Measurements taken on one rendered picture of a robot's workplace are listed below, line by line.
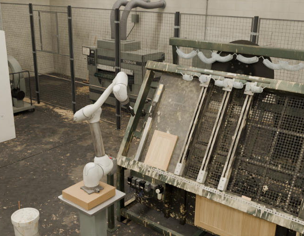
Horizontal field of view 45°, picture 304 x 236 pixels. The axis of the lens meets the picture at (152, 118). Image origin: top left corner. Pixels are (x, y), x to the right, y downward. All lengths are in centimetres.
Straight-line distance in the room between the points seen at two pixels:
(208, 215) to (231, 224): 28
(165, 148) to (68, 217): 165
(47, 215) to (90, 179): 148
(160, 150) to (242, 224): 118
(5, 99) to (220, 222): 477
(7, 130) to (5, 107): 45
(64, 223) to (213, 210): 188
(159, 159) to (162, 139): 23
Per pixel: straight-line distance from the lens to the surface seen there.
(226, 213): 414
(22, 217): 451
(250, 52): 441
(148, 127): 434
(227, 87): 397
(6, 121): 756
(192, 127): 403
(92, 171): 377
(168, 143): 418
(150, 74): 458
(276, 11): 852
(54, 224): 494
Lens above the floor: 276
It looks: 19 degrees down
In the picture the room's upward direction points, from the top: 1 degrees clockwise
